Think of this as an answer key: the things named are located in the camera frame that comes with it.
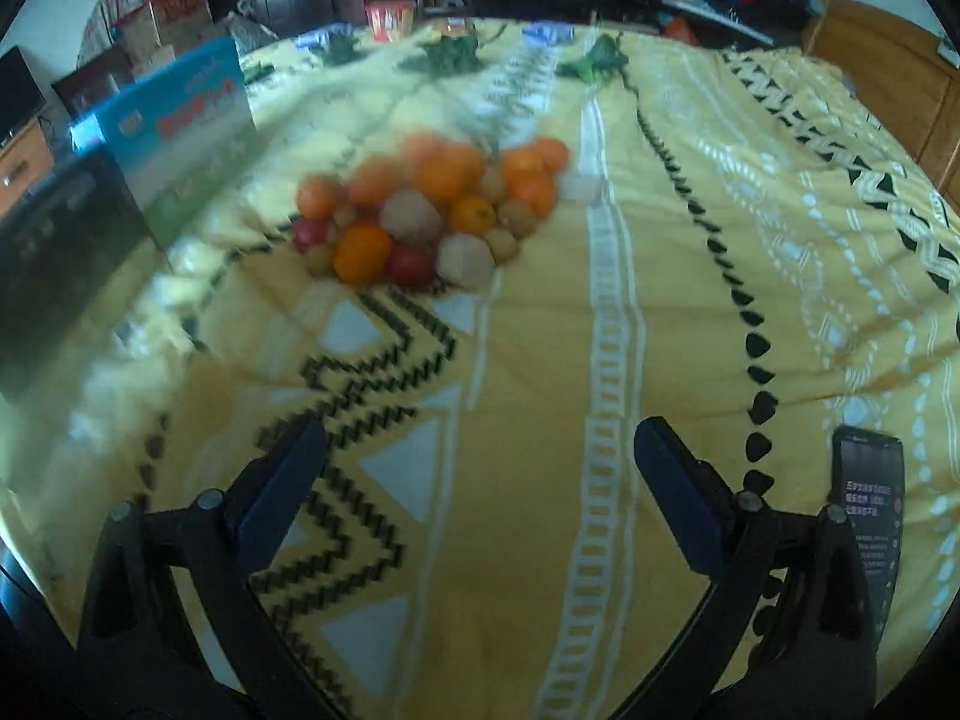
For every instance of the dark wooden frame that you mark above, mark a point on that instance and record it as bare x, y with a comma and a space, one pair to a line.
94, 82

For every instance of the cardboard box with red print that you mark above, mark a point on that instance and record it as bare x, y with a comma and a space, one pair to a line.
180, 7
146, 41

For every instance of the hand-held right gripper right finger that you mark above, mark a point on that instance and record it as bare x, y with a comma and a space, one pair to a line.
679, 499

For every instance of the green leafy vegetable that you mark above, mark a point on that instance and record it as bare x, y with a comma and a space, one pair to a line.
339, 50
600, 60
446, 54

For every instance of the black cardboard box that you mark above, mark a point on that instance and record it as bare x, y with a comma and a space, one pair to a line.
67, 270

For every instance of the blue snack packet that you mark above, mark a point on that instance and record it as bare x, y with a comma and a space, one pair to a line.
549, 34
313, 39

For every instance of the heap of oranges and longans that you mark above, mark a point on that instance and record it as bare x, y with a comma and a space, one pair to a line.
442, 195

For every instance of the orange snack packet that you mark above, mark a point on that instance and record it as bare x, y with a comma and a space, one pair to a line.
454, 27

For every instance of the blue cardboard box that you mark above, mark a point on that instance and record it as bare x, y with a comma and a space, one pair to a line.
187, 120

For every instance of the red instant noodle cup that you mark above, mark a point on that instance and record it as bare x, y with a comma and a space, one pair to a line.
390, 19

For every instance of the wooden drawer cabinet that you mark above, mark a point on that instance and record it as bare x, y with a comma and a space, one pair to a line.
26, 172

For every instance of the yellow patterned blanket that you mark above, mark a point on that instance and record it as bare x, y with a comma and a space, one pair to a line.
675, 277

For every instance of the wooden headboard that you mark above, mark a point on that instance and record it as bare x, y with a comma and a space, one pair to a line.
885, 67

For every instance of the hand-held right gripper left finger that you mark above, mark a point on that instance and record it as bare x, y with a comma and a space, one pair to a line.
281, 487

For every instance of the black monitor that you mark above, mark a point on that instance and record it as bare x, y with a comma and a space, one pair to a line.
19, 94

